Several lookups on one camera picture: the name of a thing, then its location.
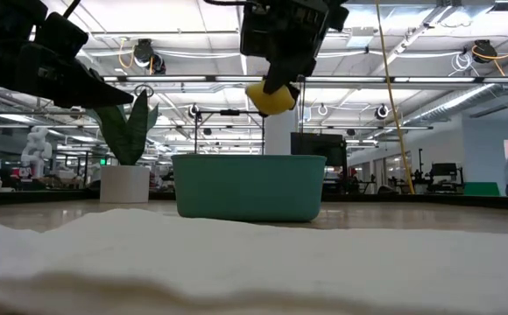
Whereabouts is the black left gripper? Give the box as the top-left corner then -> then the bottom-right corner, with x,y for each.
0,0 -> 135,109

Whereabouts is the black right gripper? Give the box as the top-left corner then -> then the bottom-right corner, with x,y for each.
240,0 -> 349,109

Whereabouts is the yellow lemon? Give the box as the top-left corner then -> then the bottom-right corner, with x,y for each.
244,79 -> 301,116

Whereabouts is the black monitor screen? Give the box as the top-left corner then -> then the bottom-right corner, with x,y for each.
290,132 -> 349,196

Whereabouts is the green plastic container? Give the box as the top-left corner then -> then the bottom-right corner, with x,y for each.
171,153 -> 328,223

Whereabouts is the snake plant in white pot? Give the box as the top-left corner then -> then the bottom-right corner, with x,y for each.
85,89 -> 159,205

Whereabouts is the black machine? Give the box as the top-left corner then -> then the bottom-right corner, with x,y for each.
427,162 -> 466,194

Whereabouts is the white folded cloth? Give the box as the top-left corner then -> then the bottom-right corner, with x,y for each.
0,207 -> 508,315

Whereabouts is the green panel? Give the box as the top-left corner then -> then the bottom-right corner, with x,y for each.
463,181 -> 502,198

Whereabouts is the black gantry frame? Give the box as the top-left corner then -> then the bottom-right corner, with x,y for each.
194,108 -> 266,154

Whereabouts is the black ceiling cable reel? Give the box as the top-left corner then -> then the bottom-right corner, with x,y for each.
132,38 -> 167,76
471,38 -> 499,65

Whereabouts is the yellow hanging cable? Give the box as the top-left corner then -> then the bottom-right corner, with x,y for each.
375,0 -> 416,196

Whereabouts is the silver ventilation duct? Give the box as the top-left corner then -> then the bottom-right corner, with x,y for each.
405,82 -> 507,128

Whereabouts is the black aluminium table frame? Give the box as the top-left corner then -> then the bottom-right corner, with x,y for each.
0,188 -> 508,212

